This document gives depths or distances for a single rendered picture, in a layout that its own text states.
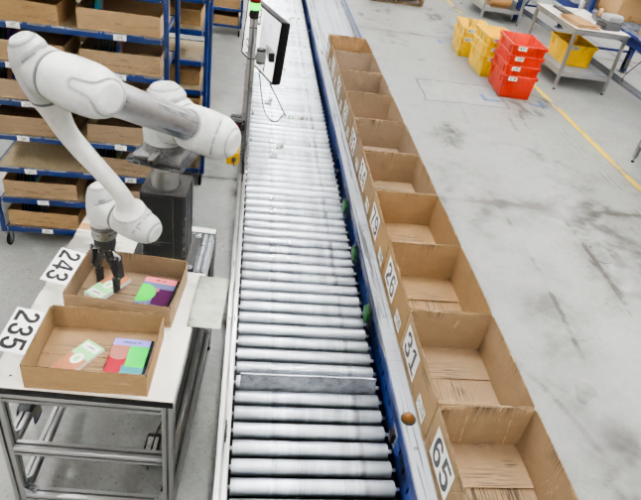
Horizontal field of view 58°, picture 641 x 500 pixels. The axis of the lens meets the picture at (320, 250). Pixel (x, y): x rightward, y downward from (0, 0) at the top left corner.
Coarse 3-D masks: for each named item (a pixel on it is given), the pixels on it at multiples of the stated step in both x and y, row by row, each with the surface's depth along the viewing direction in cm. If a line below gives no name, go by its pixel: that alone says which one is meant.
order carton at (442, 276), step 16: (400, 256) 230; (416, 256) 230; (432, 256) 231; (448, 256) 231; (464, 256) 225; (384, 272) 230; (400, 272) 234; (416, 272) 235; (432, 272) 235; (448, 272) 236; (464, 272) 224; (400, 288) 206; (416, 288) 230; (432, 288) 231; (448, 288) 233; (464, 288) 223; (480, 288) 209; (400, 304) 205; (416, 304) 223; (432, 304) 224; (448, 304) 226; (464, 304) 221; (480, 304) 208; (400, 336) 203
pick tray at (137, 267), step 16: (128, 256) 229; (144, 256) 229; (80, 272) 220; (128, 272) 233; (144, 272) 233; (160, 272) 233; (176, 272) 233; (64, 288) 207; (80, 288) 221; (128, 288) 225; (64, 304) 207; (80, 304) 207; (96, 304) 207; (112, 304) 206; (128, 304) 206; (144, 304) 206; (176, 304) 216
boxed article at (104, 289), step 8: (104, 280) 220; (120, 280) 222; (128, 280) 222; (96, 288) 216; (104, 288) 217; (112, 288) 217; (120, 288) 220; (88, 296) 214; (96, 296) 213; (104, 296) 213
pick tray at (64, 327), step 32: (64, 320) 203; (96, 320) 204; (128, 320) 204; (160, 320) 205; (32, 352) 186; (64, 352) 195; (32, 384) 182; (64, 384) 182; (96, 384) 182; (128, 384) 183
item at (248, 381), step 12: (240, 384) 195; (252, 384) 196; (264, 384) 196; (276, 384) 196; (288, 384) 197; (300, 384) 197; (312, 384) 198; (324, 384) 198; (336, 384) 199; (348, 384) 199; (360, 384) 200; (372, 384) 200
